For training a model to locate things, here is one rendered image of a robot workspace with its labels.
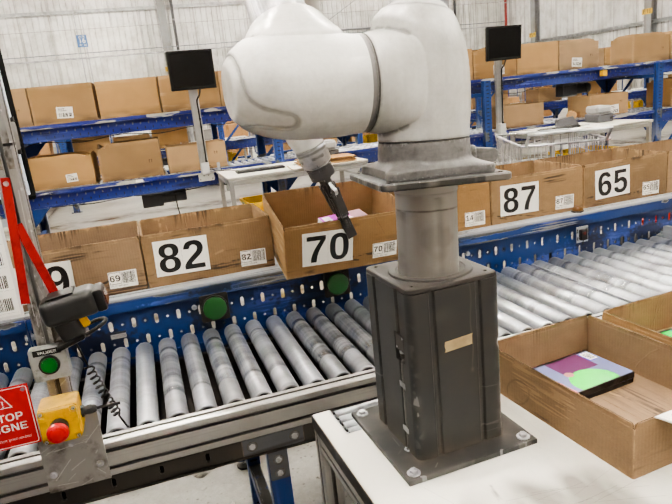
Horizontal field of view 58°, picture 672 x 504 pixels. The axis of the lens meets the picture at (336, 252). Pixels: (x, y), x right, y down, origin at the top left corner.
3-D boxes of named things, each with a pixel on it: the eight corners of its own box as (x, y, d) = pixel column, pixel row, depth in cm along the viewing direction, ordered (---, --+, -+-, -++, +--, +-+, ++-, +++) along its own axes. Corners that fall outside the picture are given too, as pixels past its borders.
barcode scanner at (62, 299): (119, 334, 115) (100, 284, 112) (54, 356, 112) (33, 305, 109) (119, 323, 121) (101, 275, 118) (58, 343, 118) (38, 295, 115)
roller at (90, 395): (75, 462, 127) (70, 442, 126) (91, 367, 175) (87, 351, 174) (100, 456, 128) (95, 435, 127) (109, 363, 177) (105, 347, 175)
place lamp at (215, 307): (205, 322, 180) (201, 300, 178) (205, 320, 181) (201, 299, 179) (228, 317, 182) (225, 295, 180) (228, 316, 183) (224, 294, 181)
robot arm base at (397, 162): (521, 169, 97) (521, 134, 95) (389, 182, 92) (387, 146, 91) (472, 162, 114) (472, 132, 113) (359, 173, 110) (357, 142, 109)
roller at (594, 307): (604, 328, 165) (604, 311, 164) (497, 279, 213) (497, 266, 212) (618, 324, 167) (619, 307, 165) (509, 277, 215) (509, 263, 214)
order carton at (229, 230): (149, 291, 180) (138, 236, 176) (147, 268, 208) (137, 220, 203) (276, 267, 192) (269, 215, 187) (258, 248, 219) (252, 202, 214)
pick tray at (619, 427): (633, 481, 96) (634, 425, 94) (486, 385, 131) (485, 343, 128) (752, 429, 106) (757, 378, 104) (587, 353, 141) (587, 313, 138)
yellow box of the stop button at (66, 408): (42, 451, 113) (33, 417, 111) (48, 429, 121) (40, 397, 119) (123, 431, 117) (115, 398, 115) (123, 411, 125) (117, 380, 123)
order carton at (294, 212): (286, 280, 180) (282, 228, 172) (265, 239, 205) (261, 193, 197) (406, 258, 191) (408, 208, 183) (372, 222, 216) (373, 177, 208)
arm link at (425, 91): (490, 135, 96) (488, -12, 91) (384, 145, 91) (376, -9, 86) (444, 134, 111) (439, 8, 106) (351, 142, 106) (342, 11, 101)
